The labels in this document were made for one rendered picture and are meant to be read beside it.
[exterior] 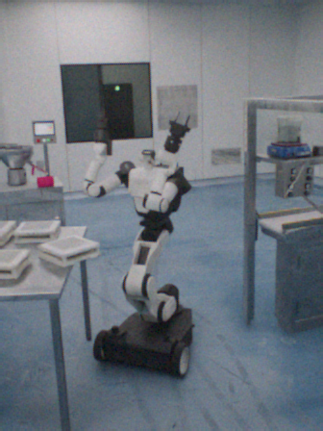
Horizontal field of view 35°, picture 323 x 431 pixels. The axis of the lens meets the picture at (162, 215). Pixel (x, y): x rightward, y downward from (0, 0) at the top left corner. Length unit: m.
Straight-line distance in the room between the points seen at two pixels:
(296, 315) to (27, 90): 5.44
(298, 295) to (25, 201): 2.80
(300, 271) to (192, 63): 5.40
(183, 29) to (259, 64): 1.44
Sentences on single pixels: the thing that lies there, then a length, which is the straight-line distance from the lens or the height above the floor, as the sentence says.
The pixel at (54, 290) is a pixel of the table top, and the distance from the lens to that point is 2.43.
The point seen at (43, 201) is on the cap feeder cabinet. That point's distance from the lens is 5.15.
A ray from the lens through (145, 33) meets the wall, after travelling 8.19.
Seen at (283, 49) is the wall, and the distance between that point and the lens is 9.12.
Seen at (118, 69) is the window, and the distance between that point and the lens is 8.05.
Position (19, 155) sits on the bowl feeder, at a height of 1.07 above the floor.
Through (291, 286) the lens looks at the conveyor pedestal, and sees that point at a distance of 3.57.
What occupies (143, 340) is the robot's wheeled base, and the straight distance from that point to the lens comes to 3.24.
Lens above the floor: 1.74
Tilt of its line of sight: 15 degrees down
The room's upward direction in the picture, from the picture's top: 2 degrees counter-clockwise
